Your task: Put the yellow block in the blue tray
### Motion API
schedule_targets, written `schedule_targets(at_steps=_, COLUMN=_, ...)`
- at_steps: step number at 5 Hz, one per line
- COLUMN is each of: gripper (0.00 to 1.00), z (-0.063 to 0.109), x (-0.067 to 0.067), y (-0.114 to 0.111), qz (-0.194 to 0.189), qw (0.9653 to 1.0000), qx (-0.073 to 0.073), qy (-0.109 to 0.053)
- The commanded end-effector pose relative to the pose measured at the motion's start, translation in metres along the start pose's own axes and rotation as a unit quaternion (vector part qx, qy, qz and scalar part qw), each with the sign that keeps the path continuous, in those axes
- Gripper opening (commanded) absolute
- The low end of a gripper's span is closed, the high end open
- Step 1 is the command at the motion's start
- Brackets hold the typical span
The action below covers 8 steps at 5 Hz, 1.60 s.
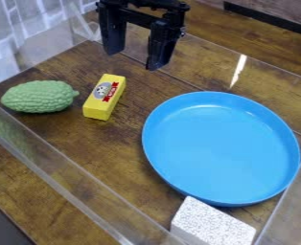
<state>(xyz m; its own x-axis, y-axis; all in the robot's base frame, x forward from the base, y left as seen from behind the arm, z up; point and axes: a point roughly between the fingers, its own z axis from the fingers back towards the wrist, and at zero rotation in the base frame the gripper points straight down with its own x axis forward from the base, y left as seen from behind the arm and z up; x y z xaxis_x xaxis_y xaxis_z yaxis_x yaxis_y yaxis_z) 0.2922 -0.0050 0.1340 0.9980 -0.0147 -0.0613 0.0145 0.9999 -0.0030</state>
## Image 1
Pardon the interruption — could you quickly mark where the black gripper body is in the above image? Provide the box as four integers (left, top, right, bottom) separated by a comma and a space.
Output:
97, 0, 191, 28

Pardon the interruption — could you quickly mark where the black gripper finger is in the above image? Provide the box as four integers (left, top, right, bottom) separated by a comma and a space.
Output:
97, 3, 127, 56
145, 20, 180, 71

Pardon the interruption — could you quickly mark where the yellow butter block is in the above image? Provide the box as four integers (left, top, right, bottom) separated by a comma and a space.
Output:
82, 74, 127, 121

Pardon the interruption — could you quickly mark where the blue round tray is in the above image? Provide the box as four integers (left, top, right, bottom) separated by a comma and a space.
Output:
141, 92, 301, 207

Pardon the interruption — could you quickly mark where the white speckled foam block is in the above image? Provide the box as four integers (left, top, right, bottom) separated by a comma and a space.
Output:
169, 196, 255, 245

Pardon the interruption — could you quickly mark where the green bitter gourd toy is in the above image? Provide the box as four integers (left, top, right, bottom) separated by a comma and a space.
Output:
1, 80, 78, 113

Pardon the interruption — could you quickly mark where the clear acrylic enclosure wall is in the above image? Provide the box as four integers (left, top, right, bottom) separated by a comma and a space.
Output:
0, 0, 301, 245

